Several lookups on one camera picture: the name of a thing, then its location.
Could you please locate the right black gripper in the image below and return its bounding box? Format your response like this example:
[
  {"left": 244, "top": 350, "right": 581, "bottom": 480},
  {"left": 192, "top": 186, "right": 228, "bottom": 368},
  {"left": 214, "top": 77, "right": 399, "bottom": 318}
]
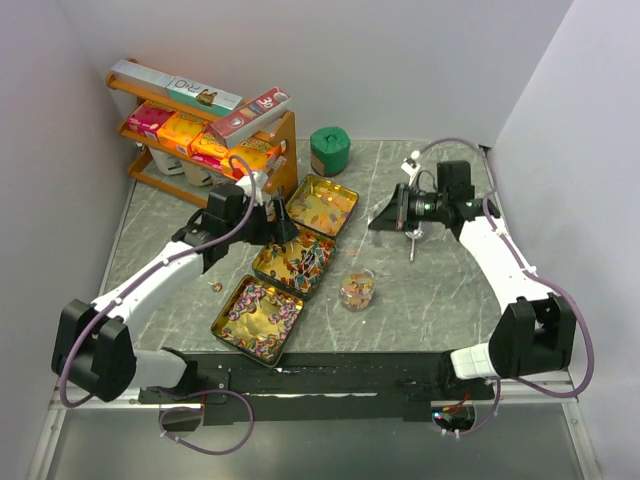
[{"left": 368, "top": 184, "right": 448, "bottom": 234}]

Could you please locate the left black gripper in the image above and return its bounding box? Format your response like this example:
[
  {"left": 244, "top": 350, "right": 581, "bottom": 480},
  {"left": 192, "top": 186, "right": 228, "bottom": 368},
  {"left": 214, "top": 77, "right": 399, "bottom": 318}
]
[{"left": 226, "top": 196, "right": 301, "bottom": 245}]

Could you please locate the metal candy scoop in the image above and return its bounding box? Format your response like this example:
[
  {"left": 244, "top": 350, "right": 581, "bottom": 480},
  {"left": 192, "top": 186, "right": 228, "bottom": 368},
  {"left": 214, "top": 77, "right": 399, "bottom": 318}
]
[{"left": 406, "top": 222, "right": 426, "bottom": 262}]

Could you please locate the tin of round lollipops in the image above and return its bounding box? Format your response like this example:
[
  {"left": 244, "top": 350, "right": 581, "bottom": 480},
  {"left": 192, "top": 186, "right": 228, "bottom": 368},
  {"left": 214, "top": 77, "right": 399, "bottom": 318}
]
[{"left": 252, "top": 226, "right": 336, "bottom": 300}]

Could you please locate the tin of pastel candies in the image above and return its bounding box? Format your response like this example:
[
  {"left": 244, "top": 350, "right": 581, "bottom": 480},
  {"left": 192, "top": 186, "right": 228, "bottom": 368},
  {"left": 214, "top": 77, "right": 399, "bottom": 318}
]
[{"left": 287, "top": 174, "right": 359, "bottom": 238}]

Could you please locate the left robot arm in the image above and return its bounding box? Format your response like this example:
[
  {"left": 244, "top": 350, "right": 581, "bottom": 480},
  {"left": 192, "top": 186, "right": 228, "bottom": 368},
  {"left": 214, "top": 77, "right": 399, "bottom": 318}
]
[{"left": 51, "top": 177, "right": 298, "bottom": 408}]

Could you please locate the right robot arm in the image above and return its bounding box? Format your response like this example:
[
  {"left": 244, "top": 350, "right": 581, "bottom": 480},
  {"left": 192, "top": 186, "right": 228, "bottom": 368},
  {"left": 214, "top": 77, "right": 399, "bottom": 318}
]
[{"left": 368, "top": 158, "right": 577, "bottom": 399}]

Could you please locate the clear plastic cup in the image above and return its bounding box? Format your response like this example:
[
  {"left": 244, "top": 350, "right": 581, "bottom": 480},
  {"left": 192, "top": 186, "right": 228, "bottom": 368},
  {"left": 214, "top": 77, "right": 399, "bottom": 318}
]
[{"left": 339, "top": 268, "right": 375, "bottom": 312}]

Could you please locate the orange snack box right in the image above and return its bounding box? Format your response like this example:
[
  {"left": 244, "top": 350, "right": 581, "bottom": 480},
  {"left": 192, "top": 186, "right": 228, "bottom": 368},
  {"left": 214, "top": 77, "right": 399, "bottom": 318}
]
[{"left": 221, "top": 139, "right": 282, "bottom": 179}]

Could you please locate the orange snack box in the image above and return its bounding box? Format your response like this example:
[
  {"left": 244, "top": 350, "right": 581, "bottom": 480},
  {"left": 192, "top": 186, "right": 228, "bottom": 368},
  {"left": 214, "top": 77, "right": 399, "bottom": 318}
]
[
  {"left": 221, "top": 139, "right": 282, "bottom": 179},
  {"left": 157, "top": 111, "right": 208, "bottom": 156}
]

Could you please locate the fallen swirl lollipop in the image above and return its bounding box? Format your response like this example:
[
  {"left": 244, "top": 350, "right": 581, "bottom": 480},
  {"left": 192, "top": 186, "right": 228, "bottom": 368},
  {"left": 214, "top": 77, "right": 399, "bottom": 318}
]
[{"left": 208, "top": 282, "right": 222, "bottom": 293}]

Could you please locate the tin of swirl lollipops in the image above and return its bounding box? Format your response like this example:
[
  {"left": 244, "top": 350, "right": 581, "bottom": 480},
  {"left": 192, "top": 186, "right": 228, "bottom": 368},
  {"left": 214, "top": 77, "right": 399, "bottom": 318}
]
[{"left": 211, "top": 275, "right": 305, "bottom": 367}]

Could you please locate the green covered jar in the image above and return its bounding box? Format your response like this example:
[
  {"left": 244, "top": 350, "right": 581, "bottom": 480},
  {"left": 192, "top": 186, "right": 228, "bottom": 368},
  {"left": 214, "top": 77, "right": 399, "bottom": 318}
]
[{"left": 310, "top": 126, "right": 351, "bottom": 177}]

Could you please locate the yellow pink snack box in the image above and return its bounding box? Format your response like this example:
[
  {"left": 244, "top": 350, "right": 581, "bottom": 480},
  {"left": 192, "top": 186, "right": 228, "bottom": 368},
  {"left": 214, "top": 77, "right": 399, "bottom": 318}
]
[{"left": 190, "top": 131, "right": 228, "bottom": 172}]

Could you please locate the orange wooden shelf rack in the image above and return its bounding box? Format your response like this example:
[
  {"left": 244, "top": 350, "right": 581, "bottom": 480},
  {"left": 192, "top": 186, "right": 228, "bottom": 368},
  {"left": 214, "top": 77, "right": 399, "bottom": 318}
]
[{"left": 106, "top": 72, "right": 298, "bottom": 206}]

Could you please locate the red white long box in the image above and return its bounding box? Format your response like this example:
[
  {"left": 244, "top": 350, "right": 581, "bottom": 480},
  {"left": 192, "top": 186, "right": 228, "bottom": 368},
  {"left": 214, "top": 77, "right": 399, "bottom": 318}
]
[{"left": 205, "top": 87, "right": 292, "bottom": 149}]

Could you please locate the orange snack box left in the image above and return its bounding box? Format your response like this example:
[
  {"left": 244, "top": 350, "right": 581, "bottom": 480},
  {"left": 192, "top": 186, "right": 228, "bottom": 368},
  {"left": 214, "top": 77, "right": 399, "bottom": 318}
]
[{"left": 157, "top": 111, "right": 208, "bottom": 156}]

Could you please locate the white teal cat box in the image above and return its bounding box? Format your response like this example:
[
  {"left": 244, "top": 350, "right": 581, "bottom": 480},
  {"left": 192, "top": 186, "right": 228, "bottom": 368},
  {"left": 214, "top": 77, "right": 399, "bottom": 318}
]
[{"left": 166, "top": 76, "right": 244, "bottom": 117}]

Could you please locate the grey long box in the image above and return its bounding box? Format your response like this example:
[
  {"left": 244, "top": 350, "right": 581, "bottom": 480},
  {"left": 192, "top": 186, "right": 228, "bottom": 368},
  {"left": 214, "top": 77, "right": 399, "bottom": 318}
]
[{"left": 110, "top": 59, "right": 174, "bottom": 97}]

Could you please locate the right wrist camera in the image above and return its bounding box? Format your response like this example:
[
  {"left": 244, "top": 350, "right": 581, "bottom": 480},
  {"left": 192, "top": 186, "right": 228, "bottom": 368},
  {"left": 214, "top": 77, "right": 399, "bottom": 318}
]
[{"left": 401, "top": 150, "right": 421, "bottom": 187}]

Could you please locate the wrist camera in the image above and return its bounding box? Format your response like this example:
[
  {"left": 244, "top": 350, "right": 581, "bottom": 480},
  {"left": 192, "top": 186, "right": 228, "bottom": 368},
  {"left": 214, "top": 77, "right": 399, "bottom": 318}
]
[
  {"left": 235, "top": 170, "right": 271, "bottom": 206},
  {"left": 401, "top": 150, "right": 421, "bottom": 187}
]

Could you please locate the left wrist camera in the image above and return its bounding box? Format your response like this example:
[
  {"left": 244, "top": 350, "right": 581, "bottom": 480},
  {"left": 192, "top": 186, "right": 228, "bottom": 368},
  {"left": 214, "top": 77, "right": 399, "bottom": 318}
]
[{"left": 235, "top": 170, "right": 271, "bottom": 206}]

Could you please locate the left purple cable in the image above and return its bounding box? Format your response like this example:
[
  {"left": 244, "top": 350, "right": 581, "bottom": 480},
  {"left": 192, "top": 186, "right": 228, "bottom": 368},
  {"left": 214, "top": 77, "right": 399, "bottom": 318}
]
[{"left": 58, "top": 154, "right": 259, "bottom": 456}]

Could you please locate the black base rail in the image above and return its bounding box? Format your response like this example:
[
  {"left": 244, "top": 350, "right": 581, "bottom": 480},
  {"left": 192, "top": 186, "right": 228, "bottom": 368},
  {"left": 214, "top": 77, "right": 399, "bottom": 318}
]
[{"left": 139, "top": 352, "right": 494, "bottom": 426}]

